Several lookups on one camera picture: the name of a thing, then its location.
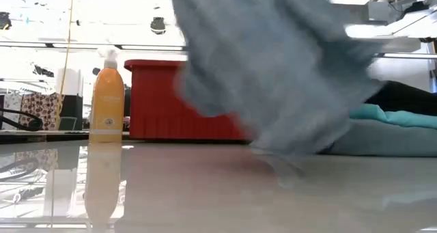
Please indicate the grey striped polo shirt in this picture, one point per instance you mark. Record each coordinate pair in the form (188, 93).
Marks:
(273, 72)

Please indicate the grey-green garment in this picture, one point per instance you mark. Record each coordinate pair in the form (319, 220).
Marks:
(385, 140)

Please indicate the turquoise shorts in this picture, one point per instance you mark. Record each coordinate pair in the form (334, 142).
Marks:
(392, 118)

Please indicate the black garment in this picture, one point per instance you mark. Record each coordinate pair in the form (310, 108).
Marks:
(403, 98)

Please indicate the red plastic laundry bin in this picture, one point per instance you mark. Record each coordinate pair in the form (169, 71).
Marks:
(157, 103)

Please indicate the black dome ceiling fixture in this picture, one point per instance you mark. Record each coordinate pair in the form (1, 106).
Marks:
(158, 25)

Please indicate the orange spray bottle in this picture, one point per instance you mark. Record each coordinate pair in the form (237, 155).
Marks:
(107, 106)

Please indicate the black box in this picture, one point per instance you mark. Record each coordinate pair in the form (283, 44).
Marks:
(72, 106)

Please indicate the white box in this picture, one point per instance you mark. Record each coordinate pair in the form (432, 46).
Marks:
(70, 82)

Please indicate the brown floral patterned cloth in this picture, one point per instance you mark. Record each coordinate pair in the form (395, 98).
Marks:
(41, 106)

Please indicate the light wooden desk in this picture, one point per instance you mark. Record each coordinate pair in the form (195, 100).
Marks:
(34, 136)

